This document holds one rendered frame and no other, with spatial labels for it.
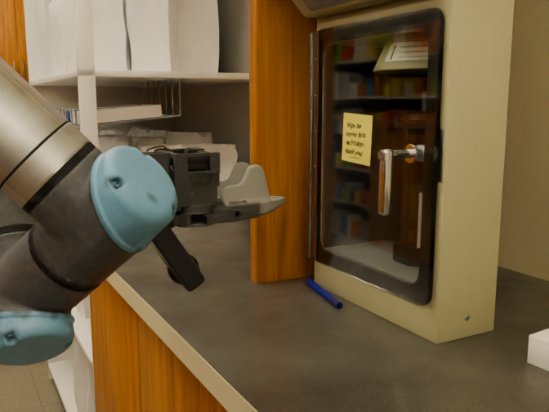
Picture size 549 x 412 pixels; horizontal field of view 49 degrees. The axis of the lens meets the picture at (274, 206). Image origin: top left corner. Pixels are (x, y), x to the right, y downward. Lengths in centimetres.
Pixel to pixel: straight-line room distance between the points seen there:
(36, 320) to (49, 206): 11
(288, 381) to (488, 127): 43
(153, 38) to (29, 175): 152
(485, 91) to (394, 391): 41
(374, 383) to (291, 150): 51
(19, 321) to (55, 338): 3
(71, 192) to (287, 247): 71
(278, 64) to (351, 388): 59
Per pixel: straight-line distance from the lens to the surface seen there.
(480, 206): 89
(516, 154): 131
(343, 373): 78
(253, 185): 70
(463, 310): 91
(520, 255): 133
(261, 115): 108
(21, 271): 54
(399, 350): 86
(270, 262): 113
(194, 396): 98
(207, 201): 68
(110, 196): 46
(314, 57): 106
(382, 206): 83
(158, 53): 198
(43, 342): 56
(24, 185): 49
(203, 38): 213
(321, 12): 103
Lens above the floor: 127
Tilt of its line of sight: 10 degrees down
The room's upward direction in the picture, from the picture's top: straight up
